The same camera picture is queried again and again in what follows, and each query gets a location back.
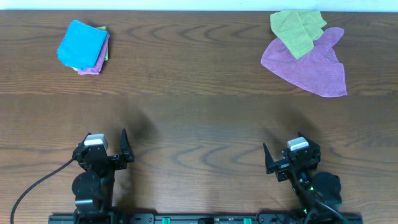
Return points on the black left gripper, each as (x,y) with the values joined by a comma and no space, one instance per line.
(127,149)

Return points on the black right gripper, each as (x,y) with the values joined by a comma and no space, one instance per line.
(281,168)

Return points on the large purple cloth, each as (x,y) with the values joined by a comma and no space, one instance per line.
(319,71)

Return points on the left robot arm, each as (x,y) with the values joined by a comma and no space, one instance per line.
(93,189)

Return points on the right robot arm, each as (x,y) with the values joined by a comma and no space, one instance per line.
(319,194)

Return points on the folded purple cloth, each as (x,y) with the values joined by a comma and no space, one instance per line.
(99,63)

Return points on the folded blue cloth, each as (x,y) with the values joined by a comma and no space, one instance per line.
(81,45)

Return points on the folded green cloth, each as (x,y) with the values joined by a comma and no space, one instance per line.
(106,54)

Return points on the loose green cloth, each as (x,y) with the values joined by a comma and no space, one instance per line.
(298,29)

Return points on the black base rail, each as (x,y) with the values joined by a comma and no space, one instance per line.
(148,218)

